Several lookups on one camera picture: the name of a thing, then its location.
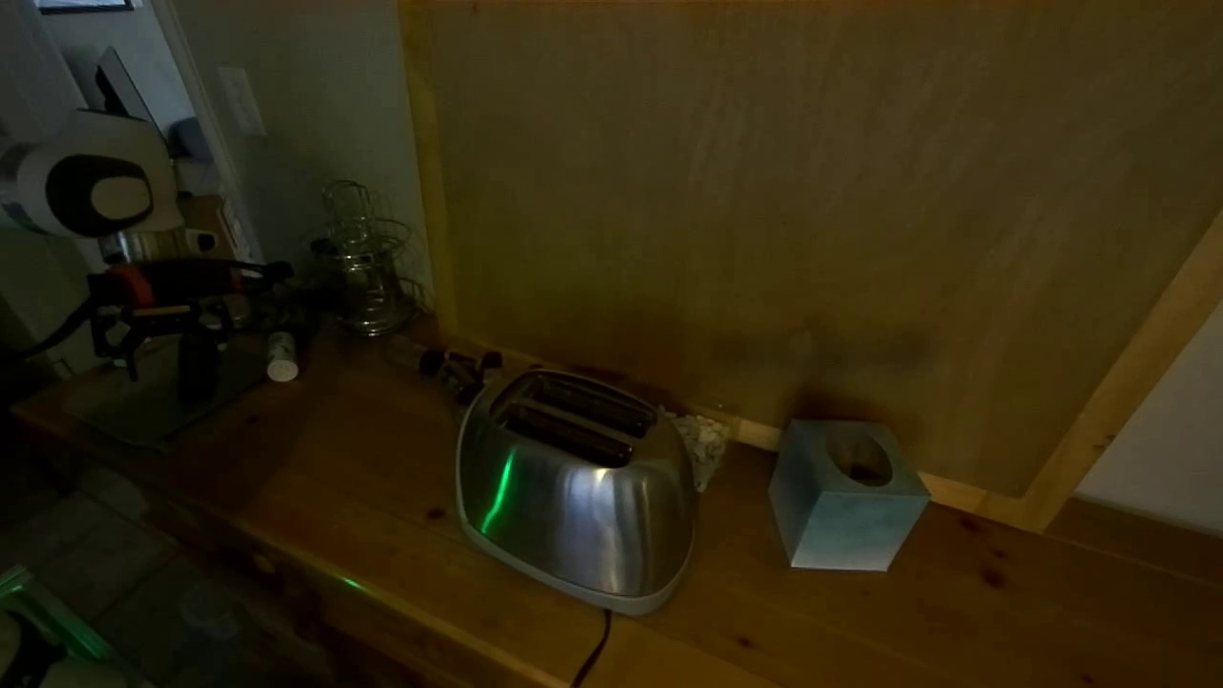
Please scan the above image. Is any white wall light switch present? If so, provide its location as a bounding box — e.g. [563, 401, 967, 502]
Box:
[215, 60, 273, 143]

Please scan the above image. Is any metal wire basket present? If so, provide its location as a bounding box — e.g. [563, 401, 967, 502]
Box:
[308, 178, 432, 343]

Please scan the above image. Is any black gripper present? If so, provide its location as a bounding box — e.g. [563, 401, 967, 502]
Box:
[87, 257, 298, 413]

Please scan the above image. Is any light blue tissue box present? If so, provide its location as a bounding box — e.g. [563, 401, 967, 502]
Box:
[766, 416, 932, 574]

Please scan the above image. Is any small dark items cluster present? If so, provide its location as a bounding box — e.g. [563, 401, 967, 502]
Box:
[417, 338, 510, 401]

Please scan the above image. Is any black toaster power cable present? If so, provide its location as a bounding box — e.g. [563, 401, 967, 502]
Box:
[564, 607, 619, 688]

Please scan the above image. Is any white plug adapter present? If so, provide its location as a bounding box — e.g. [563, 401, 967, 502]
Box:
[676, 408, 739, 482]

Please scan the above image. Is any large wooden board panel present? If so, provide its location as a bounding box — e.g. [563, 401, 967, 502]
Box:
[399, 0, 1223, 537]

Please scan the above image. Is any silver two-slot toaster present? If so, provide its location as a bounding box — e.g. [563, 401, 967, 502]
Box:
[451, 364, 704, 618]

